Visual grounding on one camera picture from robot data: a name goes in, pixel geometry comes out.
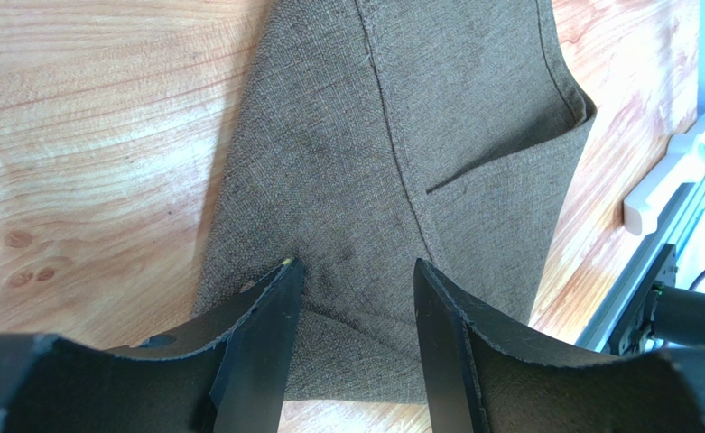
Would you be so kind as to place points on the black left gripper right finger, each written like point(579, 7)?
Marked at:
point(487, 372)

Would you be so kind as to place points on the brown cloth napkin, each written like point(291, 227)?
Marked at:
point(372, 134)

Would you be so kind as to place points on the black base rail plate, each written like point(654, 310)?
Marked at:
point(622, 323)

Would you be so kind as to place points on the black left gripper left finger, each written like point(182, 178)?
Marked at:
point(223, 371)

